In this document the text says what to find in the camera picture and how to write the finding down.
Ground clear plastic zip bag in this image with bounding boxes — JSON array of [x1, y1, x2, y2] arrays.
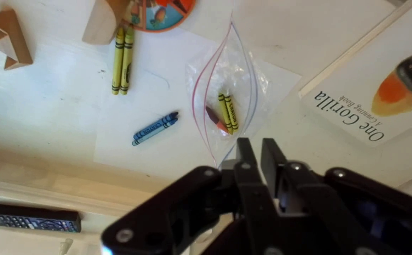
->
[[184, 16, 270, 165]]

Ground black remote control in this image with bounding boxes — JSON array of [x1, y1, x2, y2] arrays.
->
[[0, 203, 82, 234]]

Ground orange red crayon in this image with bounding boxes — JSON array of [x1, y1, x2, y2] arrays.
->
[[203, 104, 230, 135]]

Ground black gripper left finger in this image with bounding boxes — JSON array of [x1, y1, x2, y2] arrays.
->
[[101, 138, 281, 255]]

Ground light wooden block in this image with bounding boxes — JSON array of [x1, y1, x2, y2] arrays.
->
[[80, 0, 131, 47]]

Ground white paper sheet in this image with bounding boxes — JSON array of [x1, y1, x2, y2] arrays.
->
[[93, 27, 302, 183]]

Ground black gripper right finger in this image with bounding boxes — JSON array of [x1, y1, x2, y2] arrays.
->
[[260, 138, 412, 255]]

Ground brown zigzag wooden piece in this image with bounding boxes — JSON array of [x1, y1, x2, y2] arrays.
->
[[0, 9, 33, 71]]

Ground One Gorilla picture book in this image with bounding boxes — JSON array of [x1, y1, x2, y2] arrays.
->
[[297, 0, 412, 148]]

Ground round colourful puzzle disc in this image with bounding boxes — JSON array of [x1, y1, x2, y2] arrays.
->
[[118, 0, 198, 34]]

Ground short yellow crayon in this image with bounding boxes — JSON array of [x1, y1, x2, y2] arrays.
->
[[216, 91, 234, 135], [222, 93, 240, 134]]

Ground blue crayon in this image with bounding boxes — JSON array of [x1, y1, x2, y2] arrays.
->
[[130, 111, 179, 148]]

